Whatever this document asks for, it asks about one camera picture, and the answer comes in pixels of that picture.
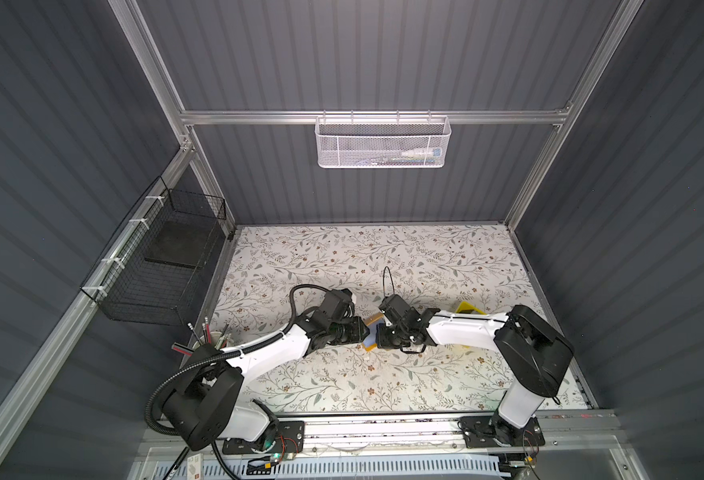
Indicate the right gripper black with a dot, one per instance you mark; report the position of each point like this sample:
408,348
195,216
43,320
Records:
381,340

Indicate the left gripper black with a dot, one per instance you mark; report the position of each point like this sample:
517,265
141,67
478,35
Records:
358,334

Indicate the yellow leather card holder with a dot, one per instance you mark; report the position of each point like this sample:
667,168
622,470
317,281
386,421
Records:
372,323

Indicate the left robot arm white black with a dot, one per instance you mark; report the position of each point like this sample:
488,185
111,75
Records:
202,403

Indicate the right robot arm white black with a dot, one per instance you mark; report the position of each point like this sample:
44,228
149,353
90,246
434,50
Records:
537,353

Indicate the yellow plastic card tray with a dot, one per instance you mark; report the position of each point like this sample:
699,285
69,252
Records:
467,308

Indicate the pen holder with pens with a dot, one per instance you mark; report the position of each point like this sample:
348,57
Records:
208,336

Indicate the black pad in basket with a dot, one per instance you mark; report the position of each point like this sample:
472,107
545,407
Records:
184,244

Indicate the white tube in basket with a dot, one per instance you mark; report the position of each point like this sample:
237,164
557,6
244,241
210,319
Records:
423,154

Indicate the white small box foreground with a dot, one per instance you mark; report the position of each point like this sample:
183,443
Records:
195,467

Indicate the black pen foreground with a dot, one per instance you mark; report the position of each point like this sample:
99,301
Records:
176,465

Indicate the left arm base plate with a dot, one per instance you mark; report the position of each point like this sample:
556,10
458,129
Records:
285,437

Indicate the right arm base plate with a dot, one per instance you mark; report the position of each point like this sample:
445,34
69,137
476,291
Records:
482,431

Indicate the white wire mesh basket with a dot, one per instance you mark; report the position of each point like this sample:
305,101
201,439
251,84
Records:
345,143

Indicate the black wire mesh basket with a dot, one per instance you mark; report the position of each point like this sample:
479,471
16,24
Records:
161,272

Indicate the aluminium front rail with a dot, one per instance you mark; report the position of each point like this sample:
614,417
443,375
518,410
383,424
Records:
367,433

